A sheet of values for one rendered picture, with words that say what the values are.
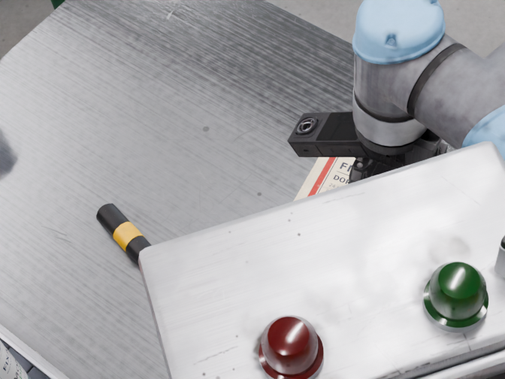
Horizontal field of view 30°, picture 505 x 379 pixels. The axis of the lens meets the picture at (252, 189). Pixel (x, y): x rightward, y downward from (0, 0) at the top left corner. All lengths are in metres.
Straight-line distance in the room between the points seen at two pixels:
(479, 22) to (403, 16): 1.68
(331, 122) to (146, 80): 0.40
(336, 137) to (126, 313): 0.34
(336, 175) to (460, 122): 0.34
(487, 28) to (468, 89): 1.69
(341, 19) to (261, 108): 1.24
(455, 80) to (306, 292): 0.43
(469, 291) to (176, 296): 0.12
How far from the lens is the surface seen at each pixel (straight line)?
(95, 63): 1.37
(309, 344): 0.37
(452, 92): 0.79
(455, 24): 2.48
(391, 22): 0.80
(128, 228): 1.16
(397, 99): 0.82
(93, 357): 1.12
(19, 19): 2.67
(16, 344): 1.10
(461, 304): 0.38
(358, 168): 0.97
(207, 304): 0.40
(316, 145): 0.98
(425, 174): 0.43
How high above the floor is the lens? 1.83
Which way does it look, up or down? 57 degrees down
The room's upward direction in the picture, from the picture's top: 11 degrees counter-clockwise
